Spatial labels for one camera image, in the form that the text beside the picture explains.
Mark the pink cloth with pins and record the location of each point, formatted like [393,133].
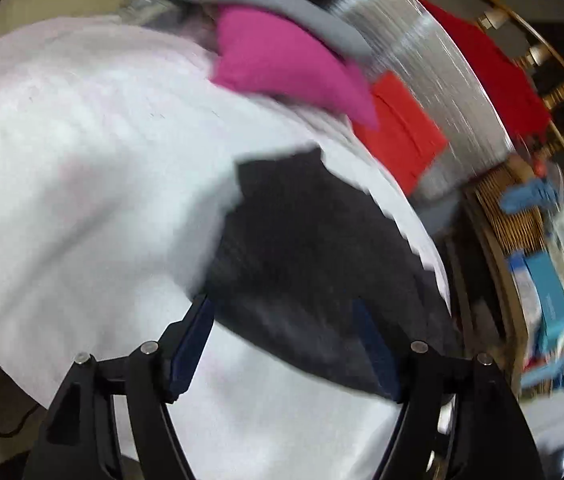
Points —
[272,55]

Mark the white bed sheet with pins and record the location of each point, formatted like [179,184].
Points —
[86,160]

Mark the red cloth on table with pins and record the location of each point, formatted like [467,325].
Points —
[402,130]

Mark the teal box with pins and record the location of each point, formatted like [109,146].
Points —
[549,300]

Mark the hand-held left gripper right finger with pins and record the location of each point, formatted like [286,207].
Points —
[379,355]

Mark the light blue cloth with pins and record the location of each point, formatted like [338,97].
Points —
[527,197]

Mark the wicker basket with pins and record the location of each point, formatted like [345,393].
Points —
[517,230]

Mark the dark grey garment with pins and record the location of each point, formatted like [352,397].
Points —
[302,240]

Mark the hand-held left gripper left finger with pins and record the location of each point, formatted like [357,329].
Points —
[189,355]

